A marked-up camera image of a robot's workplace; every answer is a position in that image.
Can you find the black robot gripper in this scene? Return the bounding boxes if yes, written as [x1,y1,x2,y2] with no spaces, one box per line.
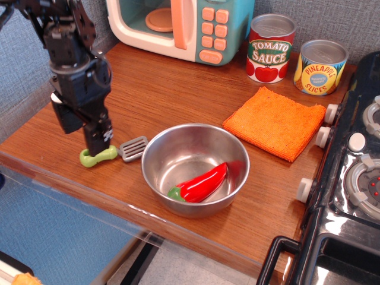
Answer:
[49,55,112,156]

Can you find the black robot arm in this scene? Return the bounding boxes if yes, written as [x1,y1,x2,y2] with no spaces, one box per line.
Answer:
[1,1,113,157]

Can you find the black oven door handle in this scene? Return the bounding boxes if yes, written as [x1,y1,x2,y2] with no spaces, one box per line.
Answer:
[257,236,301,285]

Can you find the white stove knob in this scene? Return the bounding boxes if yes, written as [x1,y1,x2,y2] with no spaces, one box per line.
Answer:
[324,104,339,125]
[315,126,331,148]
[296,178,314,204]

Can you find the pineapple slices can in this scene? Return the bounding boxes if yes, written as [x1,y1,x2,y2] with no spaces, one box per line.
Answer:
[293,39,349,96]

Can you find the tomato sauce can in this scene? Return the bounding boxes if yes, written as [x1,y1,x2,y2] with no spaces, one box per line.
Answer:
[246,14,296,83]

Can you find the steel mixing bowl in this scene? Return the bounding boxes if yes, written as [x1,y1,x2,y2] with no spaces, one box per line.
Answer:
[141,123,250,218]

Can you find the peach microwave turntable plate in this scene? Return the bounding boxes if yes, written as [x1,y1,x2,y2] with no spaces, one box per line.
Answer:
[145,8,173,33]

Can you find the orange folded cloth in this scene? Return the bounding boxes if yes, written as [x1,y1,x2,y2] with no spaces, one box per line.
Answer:
[222,87,326,163]

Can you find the teal toy microwave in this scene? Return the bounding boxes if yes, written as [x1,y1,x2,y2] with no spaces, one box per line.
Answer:
[106,1,255,66]

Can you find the green handled grey spatula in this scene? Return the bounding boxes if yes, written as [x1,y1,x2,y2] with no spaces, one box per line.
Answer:
[80,136,148,168]

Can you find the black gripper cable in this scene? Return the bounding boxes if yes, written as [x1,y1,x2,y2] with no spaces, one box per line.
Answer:
[90,50,113,90]

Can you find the white stove knob middle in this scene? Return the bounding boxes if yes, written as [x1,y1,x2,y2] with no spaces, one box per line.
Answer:
[315,126,331,148]

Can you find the white stove knob top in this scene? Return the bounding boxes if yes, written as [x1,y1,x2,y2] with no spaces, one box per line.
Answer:
[324,104,339,125]

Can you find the red toy chili pepper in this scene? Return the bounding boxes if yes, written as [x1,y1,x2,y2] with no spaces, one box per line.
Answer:
[167,163,228,203]

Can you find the orange plush object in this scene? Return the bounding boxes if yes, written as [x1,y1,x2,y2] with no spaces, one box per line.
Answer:
[11,273,42,285]

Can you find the white stove knob bottom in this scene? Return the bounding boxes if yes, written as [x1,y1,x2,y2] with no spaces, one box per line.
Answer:
[296,178,314,204]

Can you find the black toy stove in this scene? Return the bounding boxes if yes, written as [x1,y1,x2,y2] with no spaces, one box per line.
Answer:
[284,52,379,284]

